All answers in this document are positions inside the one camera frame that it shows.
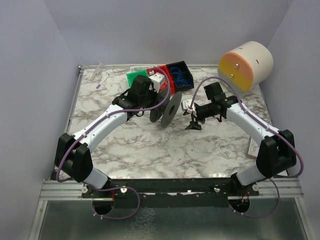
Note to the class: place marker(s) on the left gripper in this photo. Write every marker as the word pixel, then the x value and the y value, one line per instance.
pixel 155 116

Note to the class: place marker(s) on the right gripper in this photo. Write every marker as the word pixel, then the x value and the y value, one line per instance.
pixel 201 115

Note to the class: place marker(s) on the black spool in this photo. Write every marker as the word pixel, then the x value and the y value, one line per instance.
pixel 166 111

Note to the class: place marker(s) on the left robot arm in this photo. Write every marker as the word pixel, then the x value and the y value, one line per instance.
pixel 73 153

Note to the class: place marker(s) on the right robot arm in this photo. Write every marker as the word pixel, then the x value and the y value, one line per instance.
pixel 276 147

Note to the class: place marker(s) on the red plastic bin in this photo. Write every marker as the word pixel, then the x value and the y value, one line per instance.
pixel 165 84

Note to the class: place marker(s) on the green plastic bin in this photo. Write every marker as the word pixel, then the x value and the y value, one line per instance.
pixel 132 75

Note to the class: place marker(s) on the white label card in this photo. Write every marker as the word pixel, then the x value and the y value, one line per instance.
pixel 137 68

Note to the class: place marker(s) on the black plastic bin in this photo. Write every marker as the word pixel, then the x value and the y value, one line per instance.
pixel 181 75

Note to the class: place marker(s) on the purple capped marker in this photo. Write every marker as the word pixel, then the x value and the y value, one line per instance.
pixel 102 81

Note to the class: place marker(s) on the small white box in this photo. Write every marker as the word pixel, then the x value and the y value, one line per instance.
pixel 252 149

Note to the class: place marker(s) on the large cylinder drum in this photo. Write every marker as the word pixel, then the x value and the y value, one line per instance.
pixel 246 66

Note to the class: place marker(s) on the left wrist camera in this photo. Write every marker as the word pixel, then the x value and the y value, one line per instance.
pixel 158 79

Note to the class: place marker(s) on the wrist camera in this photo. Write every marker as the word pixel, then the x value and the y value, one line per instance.
pixel 158 79
pixel 188 107

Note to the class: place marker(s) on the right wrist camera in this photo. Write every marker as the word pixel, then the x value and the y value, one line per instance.
pixel 188 107

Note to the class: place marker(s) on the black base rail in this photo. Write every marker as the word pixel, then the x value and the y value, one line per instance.
pixel 169 193

